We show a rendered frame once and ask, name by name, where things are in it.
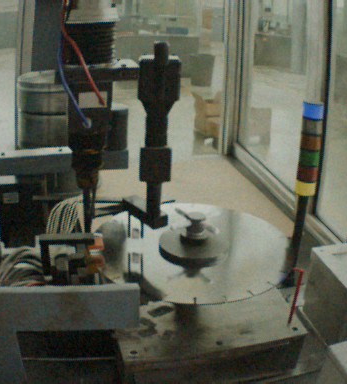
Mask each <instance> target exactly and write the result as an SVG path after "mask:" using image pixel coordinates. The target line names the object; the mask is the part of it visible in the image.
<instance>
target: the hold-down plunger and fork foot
mask: <svg viewBox="0 0 347 384"><path fill-rule="evenodd" d="M122 210H124V211H125V212H127V235H128V238H130V239H131V236H130V220H131V216H133V217H134V218H136V219H138V221H139V222H140V233H141V239H144V230H143V229H145V228H144V225H145V226H148V227H149V228H151V229H152V230H154V231H155V230H159V229H162V228H166V227H168V222H169V215H168V213H167V212H165V211H163V210H162V184H160V185H150V184H146V200H144V199H143V198H141V197H139V196H138V195H136V194H135V195H131V196H126V197H122Z"/></svg>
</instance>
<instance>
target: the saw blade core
mask: <svg viewBox="0 0 347 384"><path fill-rule="evenodd" d="M170 205H171V207H170ZM170 205H169V204H162V210H163V211H165V212H167V213H168V215H169V222H168V227H166V228H162V229H159V230H155V231H154V230H152V229H151V228H149V227H148V226H145V225H144V228H145V229H143V230H144V239H141V233H140V222H139V221H138V219H136V218H134V217H133V216H131V220H130V236H131V227H139V234H140V240H132V236H131V239H130V238H128V235H127V212H123V213H120V214H118V215H116V216H114V217H112V218H110V219H109V220H107V221H106V222H104V223H103V224H102V225H101V226H99V227H98V229H96V231H95V232H94V233H96V234H102V236H98V235H94V237H101V238H102V242H103V250H97V249H95V250H89V251H92V253H90V258H91V260H92V262H93V264H94V266H95V267H96V268H97V270H99V271H100V272H101V273H102V274H103V275H104V276H105V277H106V278H108V279H109V280H112V282H113V283H115V284H134V283H136V284H137V285H138V288H140V295H141V296H144V297H147V298H149V299H153V300H157V301H162V300H163V298H164V295H167V296H166V297H165V299H164V302H167V303H172V304H189V305H193V304H194V303H195V302H194V299H197V300H196V305H218V304H222V303H225V301H226V302H227V303H231V302H237V301H242V300H246V299H250V298H253V297H254V296H255V297H256V296H258V295H259V294H261V293H264V292H266V291H268V290H269V289H271V288H273V287H274V286H276V285H278V284H279V283H281V281H282V280H284V279H285V278H286V277H287V276H288V274H289V273H290V271H291V269H292V267H293V263H294V250H293V248H292V246H291V242H290V241H289V240H288V238H286V236H285V235H284V234H283V233H282V232H280V231H279V229H278V228H276V227H275V226H273V225H271V224H269V223H267V222H265V221H263V220H261V219H260V218H257V217H255V216H252V215H250V214H247V213H244V212H240V211H238V210H234V209H230V208H225V207H220V206H217V207H216V209H215V206H213V205H205V204H193V207H192V204H191V203H173V204H170ZM175 207H179V208H181V209H183V210H185V211H187V212H191V211H200V212H203V213H204V214H206V213H209V212H212V211H215V210H219V211H220V216H217V217H214V218H211V219H208V221H206V223H208V224H210V225H212V226H214V227H215V226H216V227H217V228H219V231H221V232H222V233H223V234H224V235H225V236H226V237H227V238H228V240H229V251H228V253H227V254H226V255H225V256H224V257H223V258H221V259H219V260H217V261H213V262H209V263H187V262H178V261H175V260H172V259H170V258H168V257H167V256H165V255H164V254H163V253H162V252H161V251H160V249H159V237H160V236H161V234H162V233H164V232H165V231H167V230H169V229H170V226H171V225H173V224H176V223H179V222H183V221H186V219H185V218H183V217H181V216H179V215H177V213H176V212H174V208H175ZM235 213H237V214H235ZM97 252H99V253H97ZM286 260H287V261H286ZM103 265H106V266H103ZM279 272H280V273H279ZM117 278H118V279H117ZM267 282H268V283H267ZM249 291H250V292H251V293H249ZM247 292H248V293H247ZM223 297H225V301H224V298H223Z"/></svg>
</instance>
